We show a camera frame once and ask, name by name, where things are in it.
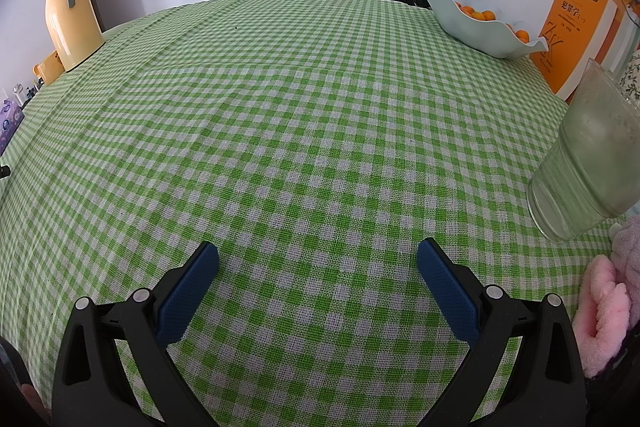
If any mauve plush toy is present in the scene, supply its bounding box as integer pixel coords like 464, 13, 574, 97
612, 214, 640, 289

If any yellow thermos jug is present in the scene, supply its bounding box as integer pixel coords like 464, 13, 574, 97
45, 0, 106, 72

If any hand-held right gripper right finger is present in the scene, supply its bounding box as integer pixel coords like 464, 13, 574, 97
416, 237, 587, 427

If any green checked tablecloth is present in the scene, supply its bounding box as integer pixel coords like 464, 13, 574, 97
0, 0, 631, 427

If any pile of small oranges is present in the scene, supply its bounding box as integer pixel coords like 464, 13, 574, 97
457, 4, 531, 44

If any orange book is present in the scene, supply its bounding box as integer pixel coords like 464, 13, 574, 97
530, 0, 619, 102
587, 0, 640, 74

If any pale green fruit bowl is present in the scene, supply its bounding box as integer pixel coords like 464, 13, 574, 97
417, 0, 550, 60

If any ribbed drinking glass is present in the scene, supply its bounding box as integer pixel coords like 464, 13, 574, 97
527, 58, 640, 243

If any purple tissue pack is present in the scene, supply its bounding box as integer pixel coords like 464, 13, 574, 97
0, 84, 25, 155

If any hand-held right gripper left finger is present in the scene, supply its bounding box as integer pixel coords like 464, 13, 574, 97
51, 241, 221, 427

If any pink plush toy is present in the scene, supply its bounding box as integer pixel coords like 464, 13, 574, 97
572, 254, 633, 378

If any yellow cup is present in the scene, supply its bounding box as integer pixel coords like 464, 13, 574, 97
34, 50, 65, 85

